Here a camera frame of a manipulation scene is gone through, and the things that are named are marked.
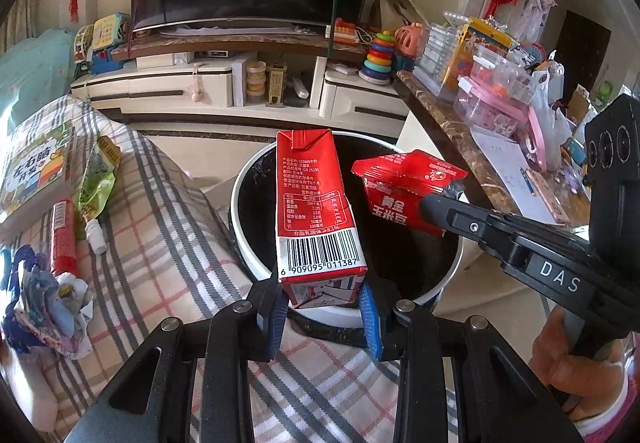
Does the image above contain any small white bottle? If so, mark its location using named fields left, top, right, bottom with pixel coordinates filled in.
left=84, top=218, right=109, bottom=254

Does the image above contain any wooden tower model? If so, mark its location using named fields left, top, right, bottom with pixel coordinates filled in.
left=265, top=63, right=289, bottom=109

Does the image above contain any stack of yellow cups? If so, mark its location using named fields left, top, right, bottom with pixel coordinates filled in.
left=246, top=60, right=267, bottom=97

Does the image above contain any white television cabinet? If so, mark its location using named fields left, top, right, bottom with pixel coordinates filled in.
left=70, top=26, right=412, bottom=125

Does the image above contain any white paper sheet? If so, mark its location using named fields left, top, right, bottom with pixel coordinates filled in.
left=470, top=128, right=559, bottom=225

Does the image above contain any red milk carton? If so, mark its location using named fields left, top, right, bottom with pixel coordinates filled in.
left=276, top=128, right=369, bottom=310

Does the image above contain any white box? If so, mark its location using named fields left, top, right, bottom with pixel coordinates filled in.
left=231, top=58, right=249, bottom=107

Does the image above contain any red snack packet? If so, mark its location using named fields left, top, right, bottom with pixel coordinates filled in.
left=351, top=149, right=469, bottom=237

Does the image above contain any green snack packet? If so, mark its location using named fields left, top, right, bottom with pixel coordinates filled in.
left=75, top=136, right=122, bottom=225

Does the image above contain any rainbow stacking ring toy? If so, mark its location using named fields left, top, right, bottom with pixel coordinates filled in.
left=358, top=30, right=396, bottom=85

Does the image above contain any pink clear plastic box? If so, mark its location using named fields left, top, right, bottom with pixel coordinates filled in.
left=454, top=46, right=549, bottom=140

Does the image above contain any yellow toy box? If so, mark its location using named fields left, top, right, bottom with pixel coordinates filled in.
left=442, top=17, right=521, bottom=95

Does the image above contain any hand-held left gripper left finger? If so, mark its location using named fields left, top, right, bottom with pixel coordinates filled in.
left=65, top=267, right=291, bottom=443

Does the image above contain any red toy telephone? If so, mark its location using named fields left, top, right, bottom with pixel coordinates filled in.
left=332, top=18, right=359, bottom=44

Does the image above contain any dark door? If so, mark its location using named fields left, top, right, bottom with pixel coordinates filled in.
left=552, top=10, right=614, bottom=100

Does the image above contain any toy cash register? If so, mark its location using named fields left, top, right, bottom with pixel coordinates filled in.
left=75, top=13, right=132, bottom=75

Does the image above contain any white plastic bag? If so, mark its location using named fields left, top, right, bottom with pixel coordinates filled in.
left=529, top=50, right=574, bottom=174

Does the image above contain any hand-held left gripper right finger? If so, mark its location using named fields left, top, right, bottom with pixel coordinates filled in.
left=359, top=279, right=584, bottom=443

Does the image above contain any teal cloth cover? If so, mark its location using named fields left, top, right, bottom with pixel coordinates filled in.
left=0, top=28, right=77, bottom=120

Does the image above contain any marble counter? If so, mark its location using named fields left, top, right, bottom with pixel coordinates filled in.
left=392, top=70, right=592, bottom=227

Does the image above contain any crumpled blue white paper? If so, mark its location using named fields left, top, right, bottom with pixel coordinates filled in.
left=0, top=245, right=96, bottom=360

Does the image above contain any plaid blanket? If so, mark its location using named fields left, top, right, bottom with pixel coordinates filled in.
left=0, top=96, right=461, bottom=443

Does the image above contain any children's picture book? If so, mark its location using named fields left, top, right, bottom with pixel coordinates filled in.
left=0, top=120, right=77, bottom=230

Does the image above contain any white trash bin black liner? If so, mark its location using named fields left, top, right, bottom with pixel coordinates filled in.
left=229, top=130, right=464, bottom=349

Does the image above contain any clear plastic drawer box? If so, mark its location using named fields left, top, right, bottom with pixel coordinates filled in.
left=417, top=22, right=467, bottom=90

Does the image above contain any pink plastic toy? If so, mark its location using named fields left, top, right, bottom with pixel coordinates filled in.
left=394, top=23, right=427, bottom=59

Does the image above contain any person's right hand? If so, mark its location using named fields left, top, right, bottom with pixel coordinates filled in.
left=531, top=307, right=627, bottom=424

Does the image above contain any red tube packet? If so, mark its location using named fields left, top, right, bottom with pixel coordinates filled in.
left=49, top=200, right=79, bottom=277

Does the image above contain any wooden rattle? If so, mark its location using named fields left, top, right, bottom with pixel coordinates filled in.
left=190, top=63, right=206, bottom=104

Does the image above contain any brown paper bag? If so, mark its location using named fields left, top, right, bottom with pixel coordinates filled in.
left=370, top=0, right=432, bottom=32

